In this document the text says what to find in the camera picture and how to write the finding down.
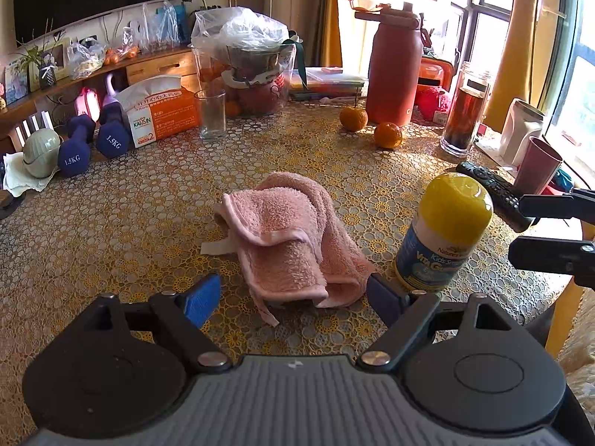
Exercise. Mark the stack of colourful folders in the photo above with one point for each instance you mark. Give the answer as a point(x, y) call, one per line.
point(325, 83)

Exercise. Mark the orange tangerine with stem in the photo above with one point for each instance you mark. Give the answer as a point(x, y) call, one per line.
point(353, 119)

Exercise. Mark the orange tangerine front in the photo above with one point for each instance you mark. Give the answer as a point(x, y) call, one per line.
point(388, 135)

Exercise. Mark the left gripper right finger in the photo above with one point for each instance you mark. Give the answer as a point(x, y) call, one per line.
point(388, 302)

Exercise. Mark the red water bottle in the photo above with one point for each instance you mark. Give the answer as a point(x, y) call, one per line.
point(395, 60)

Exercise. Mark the pink plastic cup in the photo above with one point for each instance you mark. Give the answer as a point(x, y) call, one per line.
point(539, 164)

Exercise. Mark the yellow-capped vitamin bottle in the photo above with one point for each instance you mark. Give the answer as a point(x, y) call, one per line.
point(452, 217)

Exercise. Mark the orange plastic stool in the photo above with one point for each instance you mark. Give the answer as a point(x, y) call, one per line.
point(436, 72)

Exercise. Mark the blue dumbbell right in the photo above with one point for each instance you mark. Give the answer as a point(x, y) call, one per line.
point(113, 139)

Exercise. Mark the clear drinking glass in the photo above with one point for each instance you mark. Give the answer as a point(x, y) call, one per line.
point(211, 110)

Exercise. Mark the blue dumbbell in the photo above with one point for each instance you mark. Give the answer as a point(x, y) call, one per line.
point(74, 155)
point(113, 139)

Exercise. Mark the blue dumbbell left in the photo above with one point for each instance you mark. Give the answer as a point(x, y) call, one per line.
point(74, 155)

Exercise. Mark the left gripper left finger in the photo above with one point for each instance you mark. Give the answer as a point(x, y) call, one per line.
point(202, 299)

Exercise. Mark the orange white tissue box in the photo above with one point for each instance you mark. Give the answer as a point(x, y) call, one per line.
point(157, 108)

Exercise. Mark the pink fluffy towel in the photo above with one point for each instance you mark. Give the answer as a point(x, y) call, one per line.
point(290, 244)

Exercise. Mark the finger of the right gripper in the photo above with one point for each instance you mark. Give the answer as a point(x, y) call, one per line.
point(575, 258)
point(579, 203)

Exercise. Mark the plastic bag of fruit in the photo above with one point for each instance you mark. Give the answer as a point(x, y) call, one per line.
point(247, 56)

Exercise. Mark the black tv remote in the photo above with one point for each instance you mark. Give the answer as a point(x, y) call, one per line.
point(504, 198)

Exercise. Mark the pale green round helmet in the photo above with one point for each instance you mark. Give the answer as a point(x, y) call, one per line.
point(40, 152)

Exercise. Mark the wooden tv cabinet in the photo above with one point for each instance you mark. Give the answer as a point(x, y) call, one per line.
point(177, 61)

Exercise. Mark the glass tea tumbler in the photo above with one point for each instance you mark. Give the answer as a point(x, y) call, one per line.
point(467, 109)

